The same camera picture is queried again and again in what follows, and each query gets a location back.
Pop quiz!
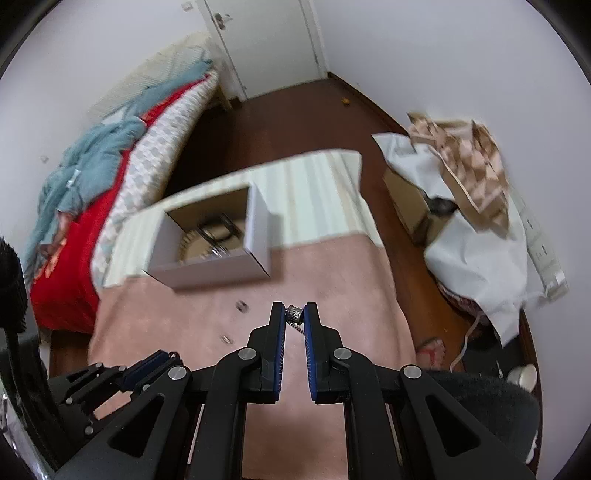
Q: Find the pink suede mat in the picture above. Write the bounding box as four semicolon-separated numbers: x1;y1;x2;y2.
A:
88;234;415;479

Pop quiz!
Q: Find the white cup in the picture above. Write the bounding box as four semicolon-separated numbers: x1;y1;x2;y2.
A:
506;364;538;393

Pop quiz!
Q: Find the striped cream cloth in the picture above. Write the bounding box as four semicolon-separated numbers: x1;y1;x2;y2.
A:
103;149;383;288

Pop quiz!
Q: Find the brown checkered scarf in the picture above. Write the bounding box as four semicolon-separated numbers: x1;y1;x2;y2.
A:
408;112;510;238

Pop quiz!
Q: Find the red blanket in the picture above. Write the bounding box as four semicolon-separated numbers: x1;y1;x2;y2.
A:
28;78;206;333

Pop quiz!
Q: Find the brown cardboard box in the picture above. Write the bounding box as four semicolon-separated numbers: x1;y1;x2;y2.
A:
384;169;457;246

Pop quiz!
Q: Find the black wristband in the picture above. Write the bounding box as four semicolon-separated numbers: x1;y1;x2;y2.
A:
195;214;242;245

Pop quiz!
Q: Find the white cardboard box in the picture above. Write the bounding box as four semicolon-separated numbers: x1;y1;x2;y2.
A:
145;184;271;290

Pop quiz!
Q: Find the teal quilt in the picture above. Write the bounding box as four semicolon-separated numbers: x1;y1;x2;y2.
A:
22;60;213;285

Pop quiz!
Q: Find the striped pillow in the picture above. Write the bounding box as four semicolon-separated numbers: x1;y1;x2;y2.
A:
87;31;222;124

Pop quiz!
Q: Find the dark grey fluffy rug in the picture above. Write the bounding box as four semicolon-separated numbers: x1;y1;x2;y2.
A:
428;370;540;464

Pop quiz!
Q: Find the white door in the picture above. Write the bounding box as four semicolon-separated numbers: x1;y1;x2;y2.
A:
197;0;328;101

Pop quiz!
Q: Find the diamond pattern mattress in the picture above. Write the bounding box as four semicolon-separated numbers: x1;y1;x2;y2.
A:
90;62;219;291

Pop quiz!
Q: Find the white power strip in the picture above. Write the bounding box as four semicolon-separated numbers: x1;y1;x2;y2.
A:
509;186;569;302

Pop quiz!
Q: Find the wooden bead bracelet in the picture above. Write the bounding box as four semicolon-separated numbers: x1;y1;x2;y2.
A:
177;230;233;264

